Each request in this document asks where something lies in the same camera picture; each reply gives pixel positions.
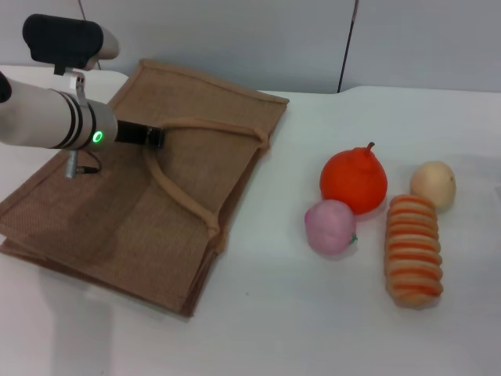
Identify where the pale beige round fruit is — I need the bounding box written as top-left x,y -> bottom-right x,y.
409,160 -> 458,212

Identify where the brown jute handbag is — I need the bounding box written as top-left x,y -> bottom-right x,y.
0,58 -> 290,319

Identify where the orange striped bread loaf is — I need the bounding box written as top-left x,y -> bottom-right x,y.
383,194 -> 445,309

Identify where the pink peach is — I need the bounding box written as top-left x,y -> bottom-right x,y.
304,198 -> 359,258

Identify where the orange citrus fruit with stem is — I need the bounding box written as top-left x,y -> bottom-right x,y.
319,141 -> 389,215

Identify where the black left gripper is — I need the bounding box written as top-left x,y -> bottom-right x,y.
116,120 -> 164,149

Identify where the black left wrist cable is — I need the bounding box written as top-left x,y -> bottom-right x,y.
64,149 -> 103,180

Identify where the grey vertical wall strip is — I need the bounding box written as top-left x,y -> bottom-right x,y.
77,0 -> 103,71

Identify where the dark vertical wall strip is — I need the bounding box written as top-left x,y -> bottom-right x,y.
337,0 -> 361,94

